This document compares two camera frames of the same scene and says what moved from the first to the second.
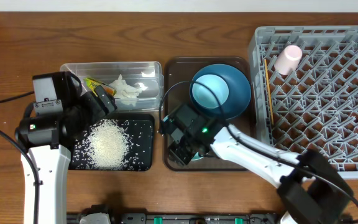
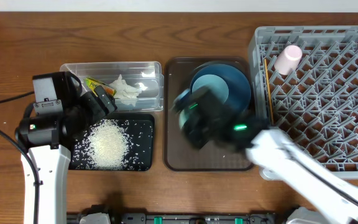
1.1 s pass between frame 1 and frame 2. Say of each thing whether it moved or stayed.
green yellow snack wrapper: stayed
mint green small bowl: moved
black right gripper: moved
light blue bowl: stayed
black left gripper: stayed
